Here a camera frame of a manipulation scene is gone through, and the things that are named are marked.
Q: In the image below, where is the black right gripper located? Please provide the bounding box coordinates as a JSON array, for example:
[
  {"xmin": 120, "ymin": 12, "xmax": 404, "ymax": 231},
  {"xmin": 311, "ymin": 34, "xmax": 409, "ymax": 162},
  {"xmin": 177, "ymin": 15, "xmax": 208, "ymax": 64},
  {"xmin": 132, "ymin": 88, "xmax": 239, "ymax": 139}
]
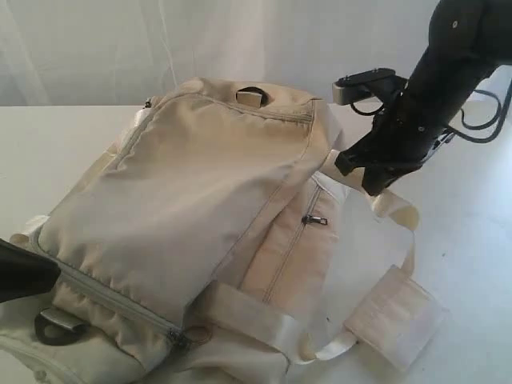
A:
[{"xmin": 334, "ymin": 82, "xmax": 452, "ymax": 196}]

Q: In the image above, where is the beige duffel bag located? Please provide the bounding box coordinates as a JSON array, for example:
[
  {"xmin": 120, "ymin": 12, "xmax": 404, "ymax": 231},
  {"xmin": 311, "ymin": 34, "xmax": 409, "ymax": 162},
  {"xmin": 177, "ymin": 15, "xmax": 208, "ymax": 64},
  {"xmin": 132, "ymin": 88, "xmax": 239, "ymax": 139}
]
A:
[{"xmin": 1, "ymin": 78, "xmax": 444, "ymax": 383}]

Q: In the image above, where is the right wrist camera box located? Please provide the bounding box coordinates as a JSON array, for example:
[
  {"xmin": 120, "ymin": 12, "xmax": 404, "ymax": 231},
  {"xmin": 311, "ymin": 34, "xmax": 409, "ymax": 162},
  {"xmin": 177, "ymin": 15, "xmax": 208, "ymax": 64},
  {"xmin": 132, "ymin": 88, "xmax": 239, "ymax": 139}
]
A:
[{"xmin": 332, "ymin": 68, "xmax": 408, "ymax": 106}]

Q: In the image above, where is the white backdrop curtain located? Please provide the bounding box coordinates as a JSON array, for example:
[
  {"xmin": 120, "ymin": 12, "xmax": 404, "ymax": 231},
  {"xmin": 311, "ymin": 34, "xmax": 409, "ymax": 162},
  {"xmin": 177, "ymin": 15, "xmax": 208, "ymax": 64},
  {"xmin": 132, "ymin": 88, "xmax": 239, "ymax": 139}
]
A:
[{"xmin": 1, "ymin": 1, "xmax": 436, "ymax": 106}]

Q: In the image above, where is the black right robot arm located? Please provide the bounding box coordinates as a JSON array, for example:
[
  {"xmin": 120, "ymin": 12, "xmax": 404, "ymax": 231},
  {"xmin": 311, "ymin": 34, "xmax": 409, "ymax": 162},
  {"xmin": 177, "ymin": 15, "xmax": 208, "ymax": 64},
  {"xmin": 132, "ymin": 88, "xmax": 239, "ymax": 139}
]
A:
[{"xmin": 333, "ymin": 1, "xmax": 511, "ymax": 196}]

